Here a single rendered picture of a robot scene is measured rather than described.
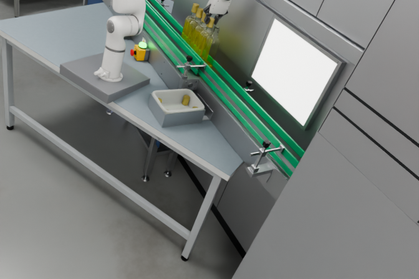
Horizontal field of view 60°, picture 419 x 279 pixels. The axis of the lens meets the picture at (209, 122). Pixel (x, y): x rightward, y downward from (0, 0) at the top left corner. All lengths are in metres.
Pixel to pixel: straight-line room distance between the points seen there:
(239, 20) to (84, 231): 1.41
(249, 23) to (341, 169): 1.00
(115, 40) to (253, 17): 0.66
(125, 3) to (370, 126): 1.16
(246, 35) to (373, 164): 1.06
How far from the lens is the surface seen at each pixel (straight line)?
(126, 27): 1.75
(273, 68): 1.73
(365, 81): 1.02
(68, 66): 1.91
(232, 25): 1.96
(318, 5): 1.61
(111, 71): 1.84
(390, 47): 0.98
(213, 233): 2.33
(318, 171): 1.14
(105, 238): 2.17
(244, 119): 1.65
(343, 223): 1.14
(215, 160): 1.61
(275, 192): 1.54
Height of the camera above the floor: 1.77
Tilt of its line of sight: 34 degrees down
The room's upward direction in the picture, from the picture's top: 20 degrees clockwise
